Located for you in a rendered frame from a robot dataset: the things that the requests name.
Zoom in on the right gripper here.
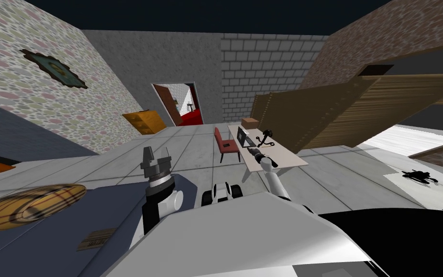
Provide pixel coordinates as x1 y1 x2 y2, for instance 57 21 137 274
247 148 266 164

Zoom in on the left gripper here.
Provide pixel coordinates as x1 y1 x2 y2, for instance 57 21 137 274
140 146 174 182

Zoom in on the beige desk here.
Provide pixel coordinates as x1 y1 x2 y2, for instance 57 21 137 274
227 117 310 184

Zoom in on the red chair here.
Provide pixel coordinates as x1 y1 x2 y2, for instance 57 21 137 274
213 126 242 164

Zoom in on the orange wooden dresser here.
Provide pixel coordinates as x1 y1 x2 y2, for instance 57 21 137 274
122 110 168 135

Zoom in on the brown wooden door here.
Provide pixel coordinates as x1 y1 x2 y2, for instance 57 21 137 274
152 84 184 127

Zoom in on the large brown slatted wooden panel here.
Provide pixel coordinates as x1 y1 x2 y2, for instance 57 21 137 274
250 64 443 154

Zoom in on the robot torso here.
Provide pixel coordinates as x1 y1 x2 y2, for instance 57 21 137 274
100 182 392 277

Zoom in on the dark blue grey table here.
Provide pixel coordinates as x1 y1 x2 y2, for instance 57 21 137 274
0 173 199 277

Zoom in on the yellow plaid round dish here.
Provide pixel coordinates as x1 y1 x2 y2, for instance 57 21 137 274
0 183 87 235

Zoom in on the black sprawling object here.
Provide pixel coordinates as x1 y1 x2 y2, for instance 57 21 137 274
401 169 440 185

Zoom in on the green picture with dark frame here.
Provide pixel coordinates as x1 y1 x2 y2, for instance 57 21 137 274
19 48 89 90

